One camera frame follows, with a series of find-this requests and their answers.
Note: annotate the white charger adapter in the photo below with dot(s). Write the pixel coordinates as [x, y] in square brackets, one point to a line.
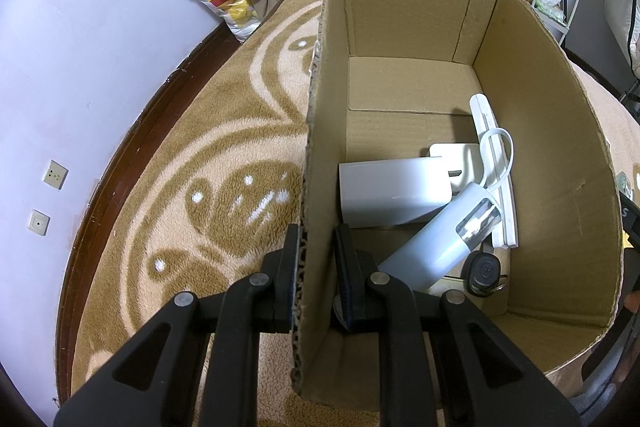
[462, 161]

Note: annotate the white bar device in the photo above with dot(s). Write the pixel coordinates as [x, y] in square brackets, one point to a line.
[496, 153]

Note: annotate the cardboard box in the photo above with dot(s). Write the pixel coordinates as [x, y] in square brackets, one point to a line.
[462, 89]

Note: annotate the black car key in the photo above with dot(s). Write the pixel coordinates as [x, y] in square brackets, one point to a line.
[481, 274]

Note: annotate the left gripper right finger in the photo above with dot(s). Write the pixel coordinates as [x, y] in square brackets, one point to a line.
[440, 359]

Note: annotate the white duvet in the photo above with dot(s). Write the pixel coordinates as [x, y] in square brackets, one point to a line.
[623, 20]

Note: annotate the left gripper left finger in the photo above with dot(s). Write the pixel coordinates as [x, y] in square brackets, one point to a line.
[195, 362]

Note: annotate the wall socket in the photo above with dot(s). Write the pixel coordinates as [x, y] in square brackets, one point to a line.
[55, 175]
[38, 222]

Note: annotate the beige floral carpet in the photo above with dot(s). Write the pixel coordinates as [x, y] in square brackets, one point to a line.
[227, 181]

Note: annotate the lower wall socket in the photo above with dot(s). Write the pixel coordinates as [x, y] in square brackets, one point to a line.
[38, 222]

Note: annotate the white rectangular power bank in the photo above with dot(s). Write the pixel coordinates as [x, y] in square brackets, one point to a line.
[382, 193]

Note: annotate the upper wall socket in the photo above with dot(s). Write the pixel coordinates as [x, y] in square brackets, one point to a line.
[55, 175]

